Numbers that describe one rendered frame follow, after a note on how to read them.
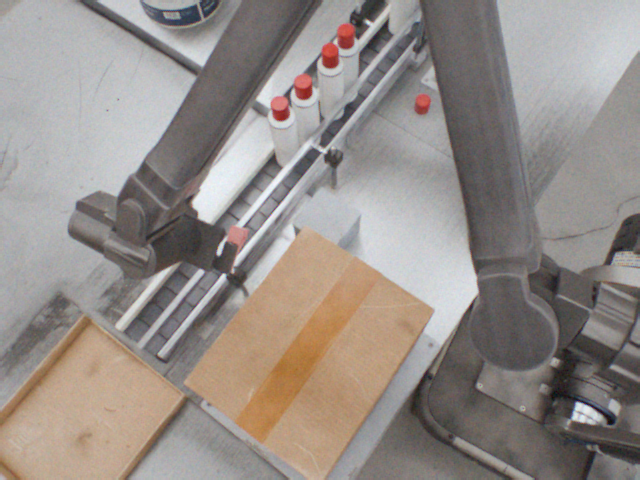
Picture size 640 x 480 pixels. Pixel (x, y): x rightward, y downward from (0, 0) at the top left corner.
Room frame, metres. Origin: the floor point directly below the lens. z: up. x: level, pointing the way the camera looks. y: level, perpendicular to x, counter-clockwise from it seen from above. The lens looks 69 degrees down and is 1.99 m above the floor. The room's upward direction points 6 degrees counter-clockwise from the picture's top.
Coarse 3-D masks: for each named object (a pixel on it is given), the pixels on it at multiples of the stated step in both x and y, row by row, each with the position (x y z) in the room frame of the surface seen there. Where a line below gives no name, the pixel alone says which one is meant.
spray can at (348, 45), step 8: (344, 24) 0.77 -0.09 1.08; (344, 32) 0.75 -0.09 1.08; (352, 32) 0.75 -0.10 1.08; (336, 40) 0.77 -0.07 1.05; (344, 40) 0.74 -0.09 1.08; (352, 40) 0.75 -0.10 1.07; (344, 48) 0.74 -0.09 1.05; (352, 48) 0.74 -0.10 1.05; (344, 56) 0.73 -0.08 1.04; (352, 56) 0.73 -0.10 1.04; (344, 64) 0.73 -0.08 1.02; (352, 64) 0.73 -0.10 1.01; (344, 72) 0.73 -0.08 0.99; (352, 72) 0.74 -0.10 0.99; (344, 80) 0.73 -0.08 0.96; (352, 80) 0.74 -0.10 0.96; (344, 88) 0.73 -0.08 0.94
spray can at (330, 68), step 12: (324, 48) 0.72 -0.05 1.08; (336, 48) 0.72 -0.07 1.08; (324, 60) 0.71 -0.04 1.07; (336, 60) 0.70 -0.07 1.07; (324, 72) 0.70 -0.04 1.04; (336, 72) 0.70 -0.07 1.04; (324, 84) 0.70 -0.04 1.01; (336, 84) 0.69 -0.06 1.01; (324, 96) 0.70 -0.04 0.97; (336, 96) 0.69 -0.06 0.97; (324, 108) 0.70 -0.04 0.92; (336, 120) 0.69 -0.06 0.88
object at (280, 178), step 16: (416, 16) 0.88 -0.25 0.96; (400, 32) 0.84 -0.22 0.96; (384, 48) 0.80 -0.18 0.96; (352, 96) 0.70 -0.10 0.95; (336, 112) 0.66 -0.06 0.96; (320, 128) 0.63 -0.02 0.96; (304, 144) 0.60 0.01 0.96; (272, 192) 0.50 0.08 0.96; (256, 208) 0.47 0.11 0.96; (240, 224) 0.44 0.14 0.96; (224, 240) 0.41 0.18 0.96; (192, 288) 0.33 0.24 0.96; (176, 304) 0.30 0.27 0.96; (160, 320) 0.27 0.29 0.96; (144, 336) 0.25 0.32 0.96
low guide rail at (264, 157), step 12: (384, 12) 0.94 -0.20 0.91; (372, 36) 0.89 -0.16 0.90; (360, 48) 0.85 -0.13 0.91; (264, 156) 0.61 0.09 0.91; (252, 168) 0.58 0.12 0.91; (240, 180) 0.56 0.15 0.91; (228, 204) 0.51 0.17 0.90; (216, 216) 0.49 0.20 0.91; (168, 276) 0.38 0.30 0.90; (156, 288) 0.35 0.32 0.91; (144, 300) 0.33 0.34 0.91; (132, 312) 0.31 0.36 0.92; (120, 324) 0.29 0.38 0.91
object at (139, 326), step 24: (384, 24) 0.93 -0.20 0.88; (360, 72) 0.81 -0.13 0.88; (384, 72) 0.80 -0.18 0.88; (360, 96) 0.75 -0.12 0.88; (264, 168) 0.60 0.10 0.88; (240, 192) 0.55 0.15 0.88; (288, 192) 0.54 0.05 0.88; (240, 216) 0.49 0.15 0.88; (264, 216) 0.49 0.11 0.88; (168, 288) 0.36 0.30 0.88; (144, 312) 0.32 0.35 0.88; (168, 336) 0.26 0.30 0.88
